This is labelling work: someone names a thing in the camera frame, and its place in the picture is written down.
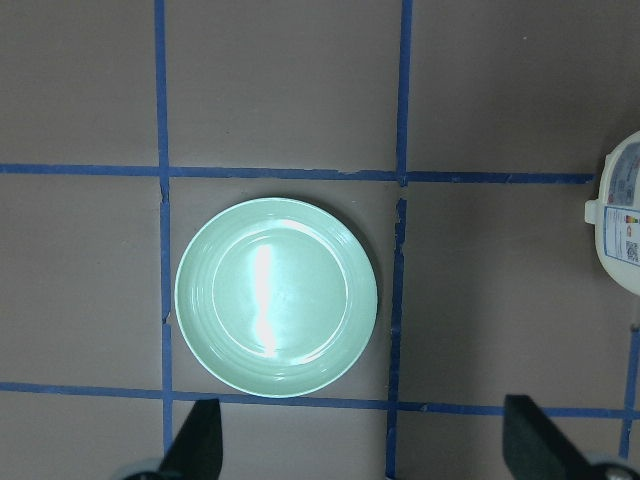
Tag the green plate near left arm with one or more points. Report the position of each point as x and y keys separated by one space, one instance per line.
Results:
x=276 y=297

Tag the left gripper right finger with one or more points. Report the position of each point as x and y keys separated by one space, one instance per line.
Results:
x=533 y=447

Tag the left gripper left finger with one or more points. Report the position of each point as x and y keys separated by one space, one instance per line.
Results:
x=197 y=451

